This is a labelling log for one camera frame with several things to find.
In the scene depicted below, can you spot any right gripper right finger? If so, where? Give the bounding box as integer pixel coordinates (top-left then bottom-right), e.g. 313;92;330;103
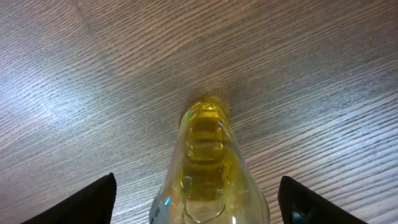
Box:
278;176;366;224

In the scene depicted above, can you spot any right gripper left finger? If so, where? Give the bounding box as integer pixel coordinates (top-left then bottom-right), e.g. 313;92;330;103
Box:
23;173;117;224

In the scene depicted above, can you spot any yellow oil bottle silver cap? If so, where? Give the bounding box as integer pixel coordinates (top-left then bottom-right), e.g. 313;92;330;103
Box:
149;96;271;224

